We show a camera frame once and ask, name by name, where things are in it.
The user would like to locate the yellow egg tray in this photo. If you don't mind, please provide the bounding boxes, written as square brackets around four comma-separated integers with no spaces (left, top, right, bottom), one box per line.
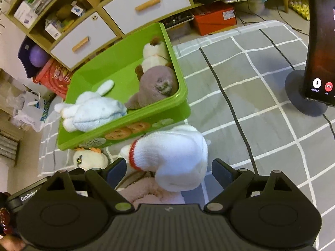
[289,0,310,21]

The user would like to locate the white plastic bag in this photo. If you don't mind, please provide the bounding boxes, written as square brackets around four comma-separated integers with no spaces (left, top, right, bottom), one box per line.
[7,91,50,132]

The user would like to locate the white sock red cuff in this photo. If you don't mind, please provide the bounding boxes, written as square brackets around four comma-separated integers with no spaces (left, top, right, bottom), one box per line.
[119,125,208,192]

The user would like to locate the orange shoe box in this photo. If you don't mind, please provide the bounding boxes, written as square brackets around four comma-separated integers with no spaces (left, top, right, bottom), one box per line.
[192,2,237,36]

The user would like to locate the purple ball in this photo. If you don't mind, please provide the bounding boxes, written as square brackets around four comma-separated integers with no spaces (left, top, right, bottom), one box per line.
[29,45,50,68]

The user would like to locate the red snack box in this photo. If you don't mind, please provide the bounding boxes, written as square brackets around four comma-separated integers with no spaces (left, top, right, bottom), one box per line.
[33,58,73,99]

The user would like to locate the purple grey plush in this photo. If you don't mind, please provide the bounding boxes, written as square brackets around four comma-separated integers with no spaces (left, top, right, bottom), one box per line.
[125,66,179,109]

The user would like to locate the smartphone on stand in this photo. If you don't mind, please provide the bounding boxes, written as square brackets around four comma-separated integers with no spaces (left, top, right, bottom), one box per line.
[303,0,334,106]

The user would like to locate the white blue cinnamoroll plush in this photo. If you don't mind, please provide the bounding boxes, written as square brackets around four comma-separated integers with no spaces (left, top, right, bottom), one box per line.
[54,80,127,133]

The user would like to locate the green plastic storage bin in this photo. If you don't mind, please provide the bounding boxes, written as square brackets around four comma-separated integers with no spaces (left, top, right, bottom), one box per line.
[58,23,191,150]

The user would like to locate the pink fluffy plush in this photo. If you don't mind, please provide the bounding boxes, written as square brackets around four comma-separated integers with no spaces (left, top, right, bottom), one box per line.
[118,177,185,208]

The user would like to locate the grey checked bed sheet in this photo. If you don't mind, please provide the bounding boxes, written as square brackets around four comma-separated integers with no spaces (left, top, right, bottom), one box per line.
[37,20,335,251]

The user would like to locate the black round phone stand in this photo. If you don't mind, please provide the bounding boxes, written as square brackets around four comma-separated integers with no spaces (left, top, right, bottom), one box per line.
[285,70,328,117]

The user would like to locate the wooden cabinet with drawers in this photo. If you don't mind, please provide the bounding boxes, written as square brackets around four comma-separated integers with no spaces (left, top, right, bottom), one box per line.
[6,0,200,70]

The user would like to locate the brown white dog plush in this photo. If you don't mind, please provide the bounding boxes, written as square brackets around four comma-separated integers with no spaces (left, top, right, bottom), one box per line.
[135,37,173,80]

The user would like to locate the white chick plush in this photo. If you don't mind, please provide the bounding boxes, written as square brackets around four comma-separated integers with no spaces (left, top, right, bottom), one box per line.
[73,147,109,171]

